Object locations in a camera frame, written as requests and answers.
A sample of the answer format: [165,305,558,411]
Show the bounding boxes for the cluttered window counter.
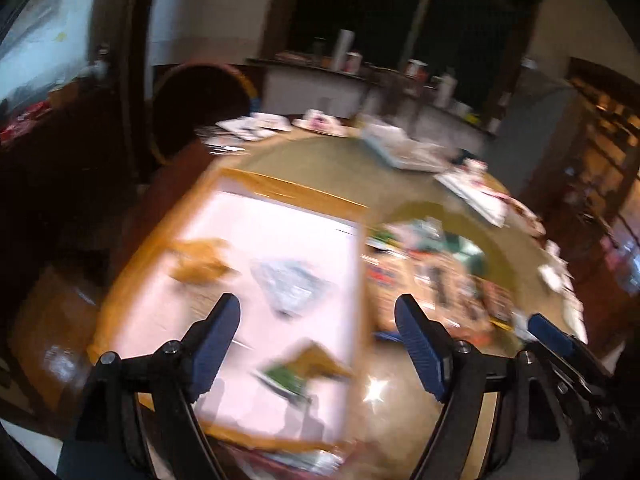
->
[250,57,501,137]

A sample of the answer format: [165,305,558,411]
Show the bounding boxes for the blue and white cloth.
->
[357,115,451,171]

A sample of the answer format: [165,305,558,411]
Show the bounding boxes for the dark wooden sideboard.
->
[0,95,146,253]

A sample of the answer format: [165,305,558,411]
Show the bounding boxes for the dark window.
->
[290,0,541,111]

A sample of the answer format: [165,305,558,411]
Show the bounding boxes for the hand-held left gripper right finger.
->
[395,294,561,480]

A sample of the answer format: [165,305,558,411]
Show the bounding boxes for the white tray with yellow rim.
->
[90,167,376,453]

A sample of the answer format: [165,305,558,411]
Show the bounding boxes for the heap of snack packets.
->
[365,217,526,346]

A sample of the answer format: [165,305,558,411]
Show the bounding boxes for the silver foil packets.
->
[195,127,248,156]

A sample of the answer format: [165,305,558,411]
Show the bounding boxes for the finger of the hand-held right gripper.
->
[527,312,616,377]

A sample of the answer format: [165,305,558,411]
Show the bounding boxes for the framed wall picture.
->
[0,0,103,101]

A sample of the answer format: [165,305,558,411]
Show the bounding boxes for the silver and pink packets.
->
[240,447,351,476]

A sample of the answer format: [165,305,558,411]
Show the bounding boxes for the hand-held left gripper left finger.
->
[60,292,242,480]

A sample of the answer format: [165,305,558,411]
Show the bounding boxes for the white plastic bags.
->
[215,112,293,142]

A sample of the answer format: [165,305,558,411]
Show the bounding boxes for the tall white bottle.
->
[332,29,356,72]

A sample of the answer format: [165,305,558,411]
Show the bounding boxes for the white paper sheets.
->
[537,240,576,292]

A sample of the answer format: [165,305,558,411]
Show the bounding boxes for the silver snack packet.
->
[250,257,333,318]

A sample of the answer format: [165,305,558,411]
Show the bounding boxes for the wooden door with glass panes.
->
[565,57,640,301]

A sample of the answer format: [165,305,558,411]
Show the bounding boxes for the round-backed wooden chair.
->
[150,62,261,166]

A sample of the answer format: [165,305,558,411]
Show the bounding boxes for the green and brown snack packet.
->
[252,340,356,406]

